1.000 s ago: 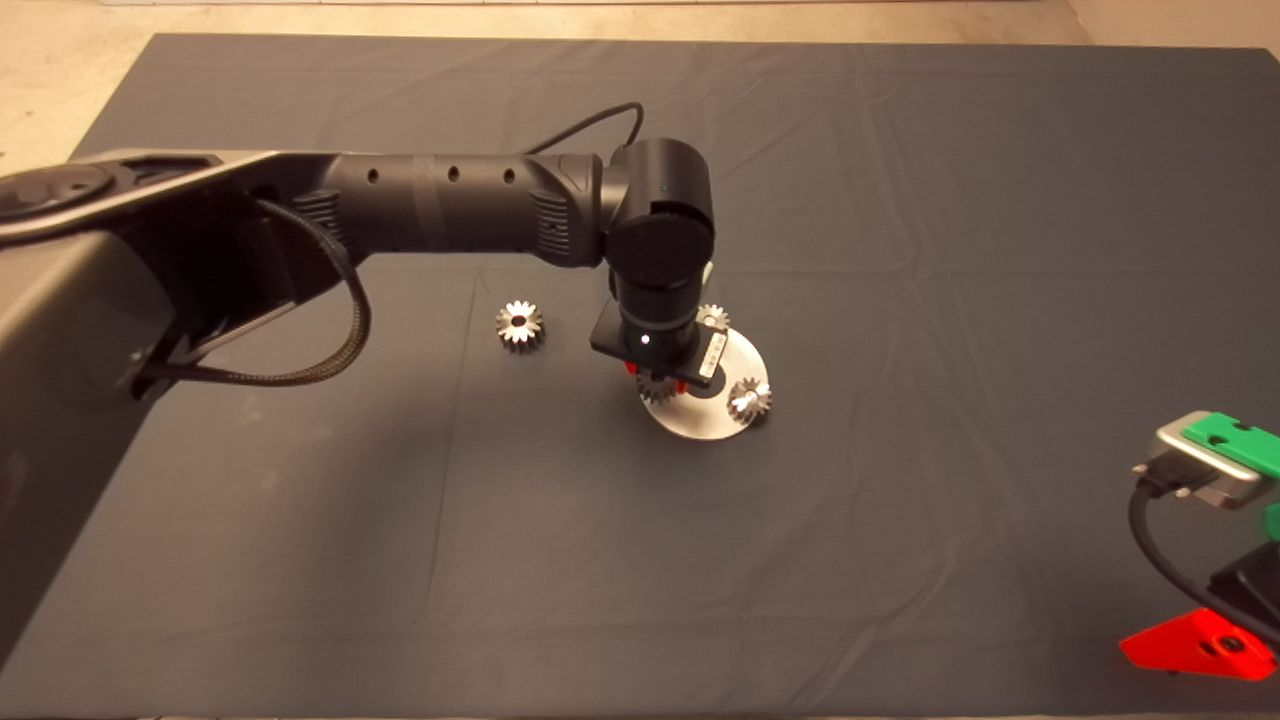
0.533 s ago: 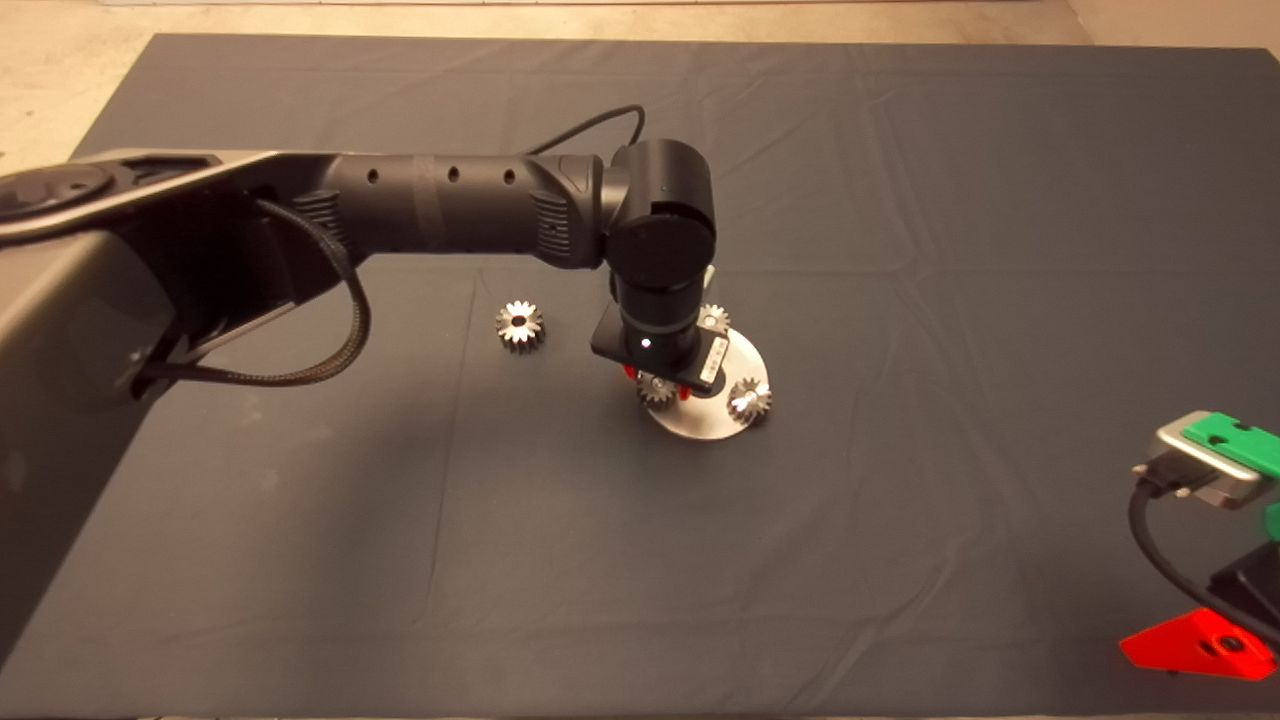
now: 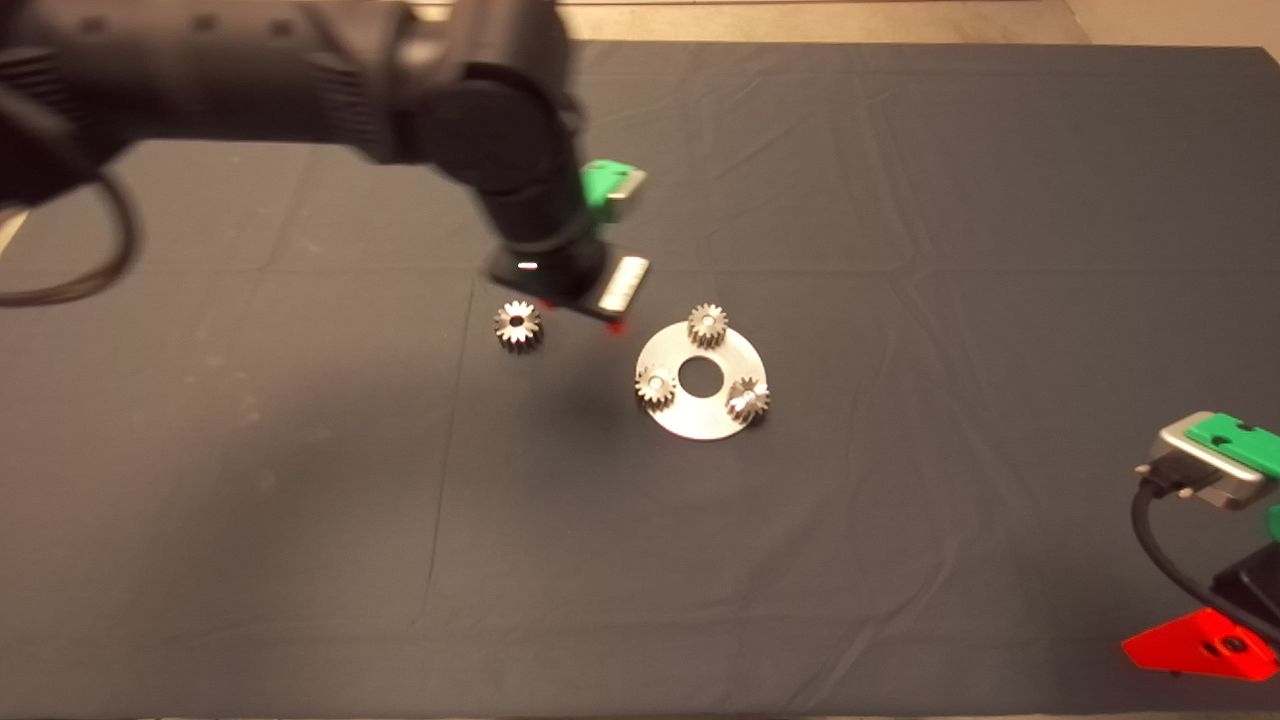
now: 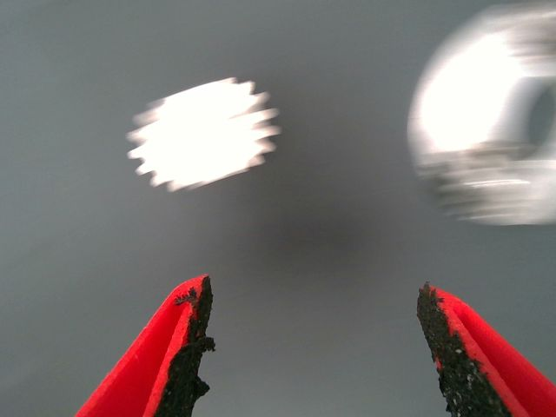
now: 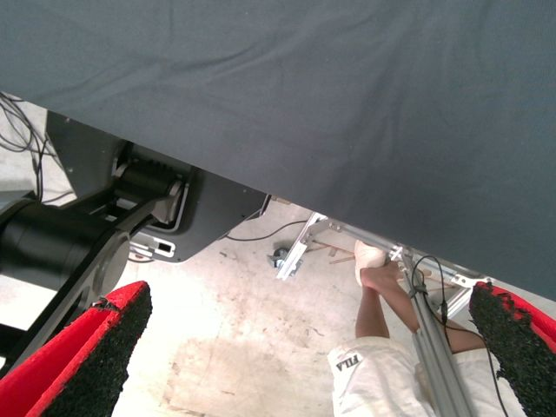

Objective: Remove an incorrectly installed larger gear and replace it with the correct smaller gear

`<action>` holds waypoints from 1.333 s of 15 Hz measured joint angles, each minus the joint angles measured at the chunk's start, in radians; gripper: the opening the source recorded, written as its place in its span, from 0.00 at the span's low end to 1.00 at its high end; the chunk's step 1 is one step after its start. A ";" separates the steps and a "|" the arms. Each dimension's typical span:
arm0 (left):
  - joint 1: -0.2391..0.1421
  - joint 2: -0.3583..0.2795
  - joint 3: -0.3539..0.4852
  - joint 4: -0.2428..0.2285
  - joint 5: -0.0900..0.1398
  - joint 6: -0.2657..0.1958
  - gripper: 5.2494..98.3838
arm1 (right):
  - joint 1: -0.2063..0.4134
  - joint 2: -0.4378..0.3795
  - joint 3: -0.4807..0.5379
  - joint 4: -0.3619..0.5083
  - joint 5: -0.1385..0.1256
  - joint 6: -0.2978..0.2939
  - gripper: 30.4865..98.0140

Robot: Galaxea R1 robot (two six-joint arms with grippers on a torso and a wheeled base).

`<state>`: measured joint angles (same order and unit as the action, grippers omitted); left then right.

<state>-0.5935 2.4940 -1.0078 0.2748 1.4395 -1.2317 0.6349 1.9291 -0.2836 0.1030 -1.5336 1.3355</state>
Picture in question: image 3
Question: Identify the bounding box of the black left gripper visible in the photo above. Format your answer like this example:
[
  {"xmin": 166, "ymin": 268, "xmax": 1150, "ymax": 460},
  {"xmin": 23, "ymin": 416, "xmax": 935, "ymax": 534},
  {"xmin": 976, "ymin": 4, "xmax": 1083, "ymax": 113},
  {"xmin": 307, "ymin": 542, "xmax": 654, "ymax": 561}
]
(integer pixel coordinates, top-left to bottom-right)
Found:
[{"xmin": 487, "ymin": 238, "xmax": 652, "ymax": 337}]

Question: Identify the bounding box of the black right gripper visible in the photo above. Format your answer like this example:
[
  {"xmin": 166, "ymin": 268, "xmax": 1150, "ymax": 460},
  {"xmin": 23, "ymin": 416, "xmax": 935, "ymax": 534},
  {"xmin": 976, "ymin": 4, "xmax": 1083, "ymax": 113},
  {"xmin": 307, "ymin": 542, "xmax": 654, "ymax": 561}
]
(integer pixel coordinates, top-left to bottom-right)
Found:
[{"xmin": 1120, "ymin": 545, "xmax": 1280, "ymax": 684}]

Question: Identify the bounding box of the larger steel gear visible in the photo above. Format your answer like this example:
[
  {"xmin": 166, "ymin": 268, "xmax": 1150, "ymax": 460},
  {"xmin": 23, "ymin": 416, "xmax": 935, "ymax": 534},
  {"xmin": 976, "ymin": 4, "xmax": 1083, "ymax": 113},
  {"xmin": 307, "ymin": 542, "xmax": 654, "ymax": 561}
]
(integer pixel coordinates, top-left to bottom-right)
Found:
[{"xmin": 494, "ymin": 300, "xmax": 544, "ymax": 354}]

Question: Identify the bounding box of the smaller steel gear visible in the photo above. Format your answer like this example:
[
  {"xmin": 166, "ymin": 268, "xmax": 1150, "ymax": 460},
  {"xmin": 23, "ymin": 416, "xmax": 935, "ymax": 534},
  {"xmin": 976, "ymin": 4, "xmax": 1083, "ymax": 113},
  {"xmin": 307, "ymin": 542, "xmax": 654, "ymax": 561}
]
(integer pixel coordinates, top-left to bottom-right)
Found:
[{"xmin": 636, "ymin": 365, "xmax": 679, "ymax": 408}]

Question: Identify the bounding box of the steel gear on plate pin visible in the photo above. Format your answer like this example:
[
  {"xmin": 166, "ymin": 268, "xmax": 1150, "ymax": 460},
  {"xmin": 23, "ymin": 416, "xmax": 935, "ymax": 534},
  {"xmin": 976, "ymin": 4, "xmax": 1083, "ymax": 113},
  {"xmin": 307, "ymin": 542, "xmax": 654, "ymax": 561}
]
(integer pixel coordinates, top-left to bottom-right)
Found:
[
  {"xmin": 686, "ymin": 303, "xmax": 729, "ymax": 349},
  {"xmin": 726, "ymin": 376, "xmax": 771, "ymax": 423}
]

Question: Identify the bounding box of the round metal plate with hole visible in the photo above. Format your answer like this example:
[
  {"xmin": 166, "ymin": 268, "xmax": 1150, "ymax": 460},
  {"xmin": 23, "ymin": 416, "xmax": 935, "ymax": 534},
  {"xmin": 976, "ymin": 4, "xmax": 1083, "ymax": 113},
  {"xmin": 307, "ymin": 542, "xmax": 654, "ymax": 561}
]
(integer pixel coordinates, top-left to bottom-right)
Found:
[{"xmin": 635, "ymin": 320, "xmax": 769, "ymax": 442}]

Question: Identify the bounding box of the dark grey table cloth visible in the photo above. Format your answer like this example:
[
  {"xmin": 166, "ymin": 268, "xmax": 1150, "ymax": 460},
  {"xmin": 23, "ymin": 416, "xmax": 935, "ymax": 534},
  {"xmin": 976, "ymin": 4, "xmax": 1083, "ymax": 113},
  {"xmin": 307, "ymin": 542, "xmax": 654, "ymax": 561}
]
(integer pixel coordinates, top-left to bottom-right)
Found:
[{"xmin": 0, "ymin": 40, "xmax": 1280, "ymax": 719}]

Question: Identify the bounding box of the left green camera mount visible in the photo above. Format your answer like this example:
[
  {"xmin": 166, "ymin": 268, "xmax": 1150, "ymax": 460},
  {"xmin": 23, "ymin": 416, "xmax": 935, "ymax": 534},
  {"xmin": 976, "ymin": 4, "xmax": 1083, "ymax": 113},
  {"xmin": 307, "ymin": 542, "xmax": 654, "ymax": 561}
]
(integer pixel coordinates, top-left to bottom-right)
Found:
[{"xmin": 580, "ymin": 160, "xmax": 633, "ymax": 213}]

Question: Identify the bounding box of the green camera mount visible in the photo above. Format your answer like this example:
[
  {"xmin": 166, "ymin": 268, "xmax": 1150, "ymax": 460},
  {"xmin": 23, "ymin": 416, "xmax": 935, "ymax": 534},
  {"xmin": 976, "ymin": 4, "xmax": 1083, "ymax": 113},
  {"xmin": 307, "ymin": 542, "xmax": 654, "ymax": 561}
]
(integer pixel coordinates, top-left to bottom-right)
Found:
[
  {"xmin": 580, "ymin": 160, "xmax": 633, "ymax": 213},
  {"xmin": 1183, "ymin": 413, "xmax": 1280, "ymax": 541}
]

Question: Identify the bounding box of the thick black right camera cable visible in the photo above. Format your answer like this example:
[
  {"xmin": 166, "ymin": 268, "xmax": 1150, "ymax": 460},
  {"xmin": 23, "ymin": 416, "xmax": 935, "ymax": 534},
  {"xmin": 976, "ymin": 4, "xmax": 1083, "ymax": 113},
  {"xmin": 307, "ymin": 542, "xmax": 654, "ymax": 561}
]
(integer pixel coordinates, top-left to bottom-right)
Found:
[{"xmin": 1130, "ymin": 480, "xmax": 1280, "ymax": 646}]

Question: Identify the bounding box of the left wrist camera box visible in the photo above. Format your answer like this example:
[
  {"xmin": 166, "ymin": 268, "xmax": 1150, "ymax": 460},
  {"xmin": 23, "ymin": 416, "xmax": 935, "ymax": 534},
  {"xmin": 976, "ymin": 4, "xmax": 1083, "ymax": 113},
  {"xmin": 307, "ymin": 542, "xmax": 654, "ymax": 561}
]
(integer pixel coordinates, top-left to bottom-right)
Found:
[{"xmin": 605, "ymin": 168, "xmax": 649, "ymax": 225}]

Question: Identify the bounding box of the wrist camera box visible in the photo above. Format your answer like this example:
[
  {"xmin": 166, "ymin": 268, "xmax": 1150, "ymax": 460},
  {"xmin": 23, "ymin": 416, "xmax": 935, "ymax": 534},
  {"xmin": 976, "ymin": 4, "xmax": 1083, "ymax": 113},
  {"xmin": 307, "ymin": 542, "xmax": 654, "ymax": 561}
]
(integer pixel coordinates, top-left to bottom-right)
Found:
[
  {"xmin": 1135, "ymin": 412, "xmax": 1271, "ymax": 511},
  {"xmin": 605, "ymin": 168, "xmax": 649, "ymax": 225}
]

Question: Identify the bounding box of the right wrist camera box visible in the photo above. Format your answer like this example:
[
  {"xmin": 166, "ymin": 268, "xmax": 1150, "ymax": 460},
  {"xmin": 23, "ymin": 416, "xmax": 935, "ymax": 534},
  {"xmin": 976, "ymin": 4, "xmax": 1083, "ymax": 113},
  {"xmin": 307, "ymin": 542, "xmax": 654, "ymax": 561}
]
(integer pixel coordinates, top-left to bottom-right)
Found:
[{"xmin": 1135, "ymin": 412, "xmax": 1271, "ymax": 511}]

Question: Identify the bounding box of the right green camera mount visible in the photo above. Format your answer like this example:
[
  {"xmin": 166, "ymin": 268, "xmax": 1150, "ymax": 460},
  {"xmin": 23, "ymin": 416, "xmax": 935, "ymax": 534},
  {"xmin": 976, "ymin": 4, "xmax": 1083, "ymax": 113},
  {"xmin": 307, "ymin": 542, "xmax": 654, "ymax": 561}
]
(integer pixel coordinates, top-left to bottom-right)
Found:
[{"xmin": 1183, "ymin": 413, "xmax": 1280, "ymax": 541}]

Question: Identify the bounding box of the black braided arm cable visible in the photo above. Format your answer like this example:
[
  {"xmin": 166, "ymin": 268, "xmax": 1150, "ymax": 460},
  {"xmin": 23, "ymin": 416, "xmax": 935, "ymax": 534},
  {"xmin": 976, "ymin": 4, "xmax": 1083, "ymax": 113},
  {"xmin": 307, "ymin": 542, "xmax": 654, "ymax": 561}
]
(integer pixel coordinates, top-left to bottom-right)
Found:
[{"xmin": 0, "ymin": 170, "xmax": 137, "ymax": 307}]

